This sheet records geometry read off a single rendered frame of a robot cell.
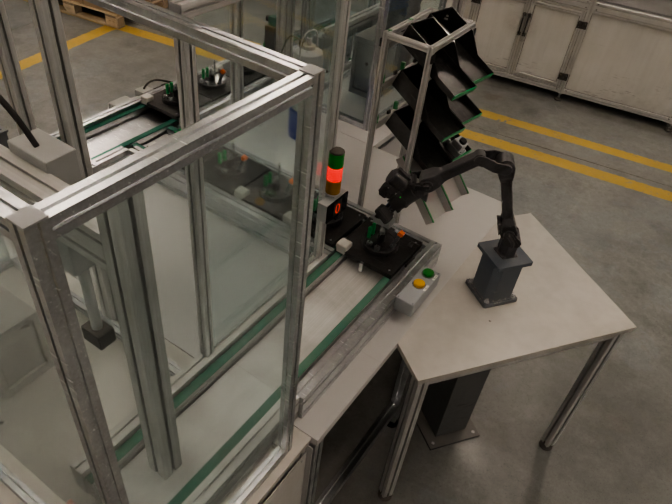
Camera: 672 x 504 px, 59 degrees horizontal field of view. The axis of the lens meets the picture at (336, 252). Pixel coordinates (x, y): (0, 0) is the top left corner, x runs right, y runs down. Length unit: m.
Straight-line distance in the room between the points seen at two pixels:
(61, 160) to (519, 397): 2.48
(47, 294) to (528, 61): 5.58
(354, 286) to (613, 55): 4.25
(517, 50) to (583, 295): 3.83
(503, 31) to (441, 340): 4.28
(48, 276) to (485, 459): 2.44
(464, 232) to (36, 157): 1.78
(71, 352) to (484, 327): 1.63
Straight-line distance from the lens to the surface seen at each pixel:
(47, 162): 1.27
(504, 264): 2.16
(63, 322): 0.78
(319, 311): 2.03
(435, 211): 2.40
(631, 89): 6.05
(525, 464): 2.98
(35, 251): 0.70
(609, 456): 3.18
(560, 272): 2.55
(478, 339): 2.15
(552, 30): 5.93
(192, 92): 1.32
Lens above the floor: 2.40
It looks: 41 degrees down
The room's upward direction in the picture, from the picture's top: 7 degrees clockwise
